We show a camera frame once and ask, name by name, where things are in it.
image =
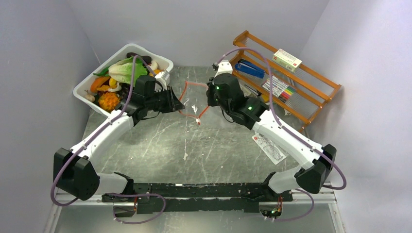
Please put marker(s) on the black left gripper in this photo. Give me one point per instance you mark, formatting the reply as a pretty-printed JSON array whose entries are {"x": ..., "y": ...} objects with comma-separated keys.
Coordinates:
[{"x": 169, "y": 106}]

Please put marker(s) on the orange wooden rack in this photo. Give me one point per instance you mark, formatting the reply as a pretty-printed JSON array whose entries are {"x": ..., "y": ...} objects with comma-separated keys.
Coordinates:
[{"x": 299, "y": 93}]

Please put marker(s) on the clear zip bag orange zipper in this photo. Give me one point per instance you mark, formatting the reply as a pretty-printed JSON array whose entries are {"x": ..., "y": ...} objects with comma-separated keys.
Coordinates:
[{"x": 194, "y": 99}]

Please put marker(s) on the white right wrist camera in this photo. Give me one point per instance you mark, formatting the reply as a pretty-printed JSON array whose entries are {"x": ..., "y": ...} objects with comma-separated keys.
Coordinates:
[{"x": 222, "y": 67}]

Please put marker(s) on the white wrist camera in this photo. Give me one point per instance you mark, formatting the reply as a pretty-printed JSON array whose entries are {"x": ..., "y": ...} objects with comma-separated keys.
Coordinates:
[
  {"x": 222, "y": 67},
  {"x": 163, "y": 78}
]

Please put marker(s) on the coloured marker pen set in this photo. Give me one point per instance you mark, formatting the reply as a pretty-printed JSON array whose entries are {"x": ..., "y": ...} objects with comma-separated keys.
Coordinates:
[{"x": 281, "y": 90}]

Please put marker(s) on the orange spiky dragon fruit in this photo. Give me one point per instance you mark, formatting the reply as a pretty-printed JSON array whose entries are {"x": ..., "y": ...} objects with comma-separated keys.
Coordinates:
[{"x": 108, "y": 101}]

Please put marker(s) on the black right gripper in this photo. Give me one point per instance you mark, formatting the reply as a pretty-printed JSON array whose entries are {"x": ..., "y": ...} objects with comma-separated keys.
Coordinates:
[{"x": 211, "y": 89}]

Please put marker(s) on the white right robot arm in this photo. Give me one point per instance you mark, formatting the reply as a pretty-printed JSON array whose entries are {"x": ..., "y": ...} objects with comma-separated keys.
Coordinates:
[{"x": 313, "y": 158}]

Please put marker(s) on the white box on rack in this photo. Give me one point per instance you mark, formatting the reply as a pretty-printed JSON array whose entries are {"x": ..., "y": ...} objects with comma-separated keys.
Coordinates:
[{"x": 286, "y": 60}]

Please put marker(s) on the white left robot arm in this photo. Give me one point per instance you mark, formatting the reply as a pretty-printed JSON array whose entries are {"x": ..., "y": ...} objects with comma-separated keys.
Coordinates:
[{"x": 73, "y": 171}]

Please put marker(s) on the white garlic bulb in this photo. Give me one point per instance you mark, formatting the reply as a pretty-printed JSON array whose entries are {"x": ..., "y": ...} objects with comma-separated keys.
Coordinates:
[{"x": 89, "y": 97}]

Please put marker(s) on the blue stapler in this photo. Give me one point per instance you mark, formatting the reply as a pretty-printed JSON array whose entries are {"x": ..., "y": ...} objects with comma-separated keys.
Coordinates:
[{"x": 249, "y": 68}]

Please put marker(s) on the dark purple eggplant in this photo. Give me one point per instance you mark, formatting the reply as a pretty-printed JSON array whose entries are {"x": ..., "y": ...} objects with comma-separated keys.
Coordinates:
[{"x": 147, "y": 59}]

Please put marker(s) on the green napa cabbage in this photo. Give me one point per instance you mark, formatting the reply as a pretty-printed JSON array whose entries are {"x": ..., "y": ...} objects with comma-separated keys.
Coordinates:
[{"x": 122, "y": 70}]

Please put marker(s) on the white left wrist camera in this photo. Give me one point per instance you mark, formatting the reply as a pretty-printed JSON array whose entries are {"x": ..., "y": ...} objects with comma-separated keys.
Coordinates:
[{"x": 163, "y": 78}]

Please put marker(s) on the white plastic food bin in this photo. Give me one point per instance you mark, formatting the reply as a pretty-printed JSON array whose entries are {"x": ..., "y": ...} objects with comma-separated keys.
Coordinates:
[{"x": 99, "y": 81}]

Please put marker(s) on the white printed leaflet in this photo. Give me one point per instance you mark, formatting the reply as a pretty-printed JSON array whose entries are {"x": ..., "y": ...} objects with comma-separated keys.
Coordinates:
[{"x": 274, "y": 153}]

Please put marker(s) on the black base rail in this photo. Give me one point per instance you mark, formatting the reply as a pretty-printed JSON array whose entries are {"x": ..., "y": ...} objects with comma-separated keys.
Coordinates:
[{"x": 147, "y": 198}]

